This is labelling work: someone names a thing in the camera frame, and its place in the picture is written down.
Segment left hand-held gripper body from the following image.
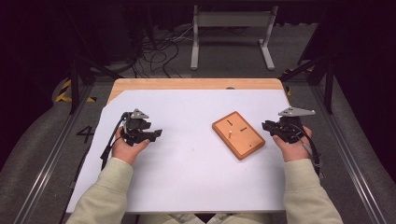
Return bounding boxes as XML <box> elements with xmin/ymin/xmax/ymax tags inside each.
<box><xmin>121</xmin><ymin>108</ymin><xmax>153</xmax><ymax>147</ymax></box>

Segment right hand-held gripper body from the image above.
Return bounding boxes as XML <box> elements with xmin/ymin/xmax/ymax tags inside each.
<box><xmin>271</xmin><ymin>106</ymin><xmax>317</xmax><ymax>145</ymax></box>

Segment person's right hand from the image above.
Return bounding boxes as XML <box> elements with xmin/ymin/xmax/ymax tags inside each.
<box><xmin>273</xmin><ymin>125</ymin><xmax>313</xmax><ymax>163</ymax></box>

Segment person's left hand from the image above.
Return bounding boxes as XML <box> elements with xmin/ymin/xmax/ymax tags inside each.
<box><xmin>111</xmin><ymin>125</ymin><xmax>151</xmax><ymax>166</ymax></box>

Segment wooden board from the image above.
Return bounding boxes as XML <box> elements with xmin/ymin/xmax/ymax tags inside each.
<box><xmin>211</xmin><ymin>110</ymin><xmax>266</xmax><ymax>161</ymax></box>

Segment white sheet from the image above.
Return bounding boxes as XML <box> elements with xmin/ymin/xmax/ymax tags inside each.
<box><xmin>65</xmin><ymin>89</ymin><xmax>292</xmax><ymax>215</ymax></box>

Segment black metal stand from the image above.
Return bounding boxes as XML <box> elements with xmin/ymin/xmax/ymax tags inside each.
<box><xmin>277</xmin><ymin>51</ymin><xmax>338</xmax><ymax>115</ymax></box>
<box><xmin>65</xmin><ymin>50</ymin><xmax>123</xmax><ymax>115</ymax></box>

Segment person's legs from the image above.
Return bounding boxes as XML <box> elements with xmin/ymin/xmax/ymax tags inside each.
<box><xmin>136</xmin><ymin>212</ymin><xmax>273</xmax><ymax>224</ymax></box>

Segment white metal stand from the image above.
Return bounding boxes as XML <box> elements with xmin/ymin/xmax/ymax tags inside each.
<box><xmin>190</xmin><ymin>4</ymin><xmax>279</xmax><ymax>71</ymax></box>

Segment right hand-held gripper cable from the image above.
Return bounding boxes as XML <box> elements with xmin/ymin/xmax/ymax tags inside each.
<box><xmin>291</xmin><ymin>123</ymin><xmax>323</xmax><ymax>179</ymax></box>

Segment aluminium floor rail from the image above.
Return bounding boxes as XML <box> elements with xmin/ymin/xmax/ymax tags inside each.
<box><xmin>310</xmin><ymin>84</ymin><xmax>388</xmax><ymax>224</ymax></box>
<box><xmin>12</xmin><ymin>84</ymin><xmax>95</xmax><ymax>224</ymax></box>

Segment tangle of black floor cables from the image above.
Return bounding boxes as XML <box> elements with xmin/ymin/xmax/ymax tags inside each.
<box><xmin>132</xmin><ymin>26</ymin><xmax>194</xmax><ymax>79</ymax></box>

